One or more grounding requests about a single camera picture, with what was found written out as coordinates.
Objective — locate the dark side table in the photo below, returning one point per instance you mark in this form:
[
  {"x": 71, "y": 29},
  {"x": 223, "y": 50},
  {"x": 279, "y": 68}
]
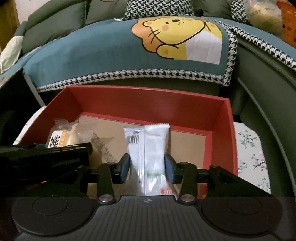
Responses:
[{"x": 19, "y": 101}]

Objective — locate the orange plastic basket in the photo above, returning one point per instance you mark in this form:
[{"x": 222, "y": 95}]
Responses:
[{"x": 288, "y": 21}]

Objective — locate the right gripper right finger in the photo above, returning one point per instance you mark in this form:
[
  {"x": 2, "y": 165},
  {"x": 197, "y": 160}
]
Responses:
[{"x": 182, "y": 174}]

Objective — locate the cream cloth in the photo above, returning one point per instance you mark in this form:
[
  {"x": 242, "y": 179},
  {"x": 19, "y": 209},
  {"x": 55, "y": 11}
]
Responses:
[{"x": 11, "y": 53}]

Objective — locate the green sofa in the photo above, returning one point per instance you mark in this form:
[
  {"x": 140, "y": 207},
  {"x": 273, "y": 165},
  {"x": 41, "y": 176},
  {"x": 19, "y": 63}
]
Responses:
[{"x": 261, "y": 89}]

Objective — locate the floral tablecloth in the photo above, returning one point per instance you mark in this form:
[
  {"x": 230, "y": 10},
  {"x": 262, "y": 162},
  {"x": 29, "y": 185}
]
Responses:
[{"x": 251, "y": 165}]

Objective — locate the white snack bar packet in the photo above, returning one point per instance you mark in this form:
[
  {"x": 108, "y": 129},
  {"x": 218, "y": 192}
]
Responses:
[{"x": 147, "y": 146}]

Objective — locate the teal lion sofa cover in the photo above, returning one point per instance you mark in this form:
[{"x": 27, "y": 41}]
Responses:
[{"x": 172, "y": 47}]

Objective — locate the yellow cake packet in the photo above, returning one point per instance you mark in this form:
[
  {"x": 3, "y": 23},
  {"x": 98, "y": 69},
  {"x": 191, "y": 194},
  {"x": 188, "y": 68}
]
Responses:
[{"x": 64, "y": 133}]

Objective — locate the houndstooth cushion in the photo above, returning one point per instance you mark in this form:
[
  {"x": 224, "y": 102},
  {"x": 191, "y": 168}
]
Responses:
[{"x": 147, "y": 9}]

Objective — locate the clear bag with contents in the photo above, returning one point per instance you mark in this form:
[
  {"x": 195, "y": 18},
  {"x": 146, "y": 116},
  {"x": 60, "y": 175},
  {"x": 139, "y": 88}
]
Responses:
[{"x": 264, "y": 15}]

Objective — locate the red cardboard box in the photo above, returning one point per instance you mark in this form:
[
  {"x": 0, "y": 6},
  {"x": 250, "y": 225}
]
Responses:
[{"x": 202, "y": 128}]

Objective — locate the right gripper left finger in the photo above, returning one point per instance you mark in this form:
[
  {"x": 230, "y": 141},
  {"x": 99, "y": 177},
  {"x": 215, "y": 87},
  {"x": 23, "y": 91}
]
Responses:
[{"x": 108, "y": 174}]

